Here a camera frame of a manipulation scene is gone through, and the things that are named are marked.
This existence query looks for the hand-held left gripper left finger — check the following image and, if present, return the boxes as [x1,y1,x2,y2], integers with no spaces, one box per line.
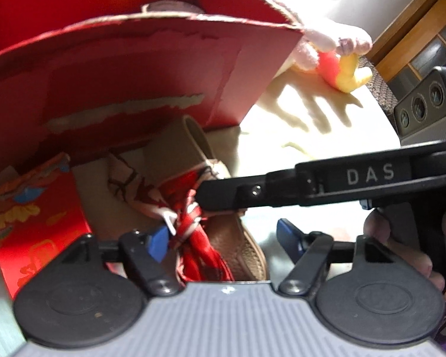
[50,225,183,297]

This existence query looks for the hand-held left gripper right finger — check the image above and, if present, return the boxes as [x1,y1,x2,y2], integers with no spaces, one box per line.
[277,219,402,297]

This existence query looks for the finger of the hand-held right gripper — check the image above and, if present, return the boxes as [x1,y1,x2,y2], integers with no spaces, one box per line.
[196,167,301,216]

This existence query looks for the red white patterned scarf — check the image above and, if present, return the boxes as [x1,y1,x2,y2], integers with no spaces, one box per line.
[107,152,235,282]

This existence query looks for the tan leather bag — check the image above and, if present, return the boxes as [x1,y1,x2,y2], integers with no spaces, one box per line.
[144,115,269,282]

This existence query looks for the red printed small box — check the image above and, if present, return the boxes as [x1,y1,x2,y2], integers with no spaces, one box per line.
[0,152,94,300]

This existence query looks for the red cardboard box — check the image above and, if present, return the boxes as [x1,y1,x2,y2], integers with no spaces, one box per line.
[0,0,306,180]

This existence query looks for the tape roll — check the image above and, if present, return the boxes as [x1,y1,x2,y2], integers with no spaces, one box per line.
[140,0,206,15]

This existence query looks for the person's right hand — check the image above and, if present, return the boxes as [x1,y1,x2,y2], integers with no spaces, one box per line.
[363,208,446,292]

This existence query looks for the brown woven mat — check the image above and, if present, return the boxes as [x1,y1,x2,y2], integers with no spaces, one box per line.
[363,55,399,114]

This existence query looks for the yellow red plush toy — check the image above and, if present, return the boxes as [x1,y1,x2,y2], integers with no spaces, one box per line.
[317,51,373,94]

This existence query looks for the dusky pink plush toy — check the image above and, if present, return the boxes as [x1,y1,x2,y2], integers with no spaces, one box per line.
[305,20,373,55]

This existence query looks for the wooden cabinet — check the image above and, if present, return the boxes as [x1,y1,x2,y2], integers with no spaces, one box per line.
[368,0,446,84]

